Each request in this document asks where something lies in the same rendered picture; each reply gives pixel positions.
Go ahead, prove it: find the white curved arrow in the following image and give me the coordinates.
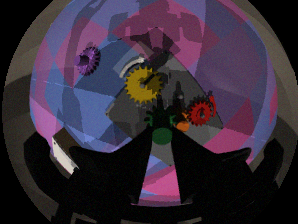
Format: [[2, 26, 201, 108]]
[[120, 57, 144, 79]]

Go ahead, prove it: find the purple gear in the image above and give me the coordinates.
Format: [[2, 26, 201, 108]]
[[73, 47, 100, 76]]

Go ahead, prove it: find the red curved arrow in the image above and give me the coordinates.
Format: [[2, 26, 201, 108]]
[[209, 96, 216, 117]]

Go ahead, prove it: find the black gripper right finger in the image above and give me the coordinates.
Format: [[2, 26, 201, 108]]
[[170, 127, 251, 205]]

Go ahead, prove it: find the red gear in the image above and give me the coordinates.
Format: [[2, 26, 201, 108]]
[[186, 99, 212, 127]]

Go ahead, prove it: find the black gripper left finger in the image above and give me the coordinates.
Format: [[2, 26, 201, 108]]
[[69, 127, 153, 205]]

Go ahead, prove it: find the yellow gear with black stripe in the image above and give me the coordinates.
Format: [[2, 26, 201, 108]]
[[124, 65, 164, 104]]

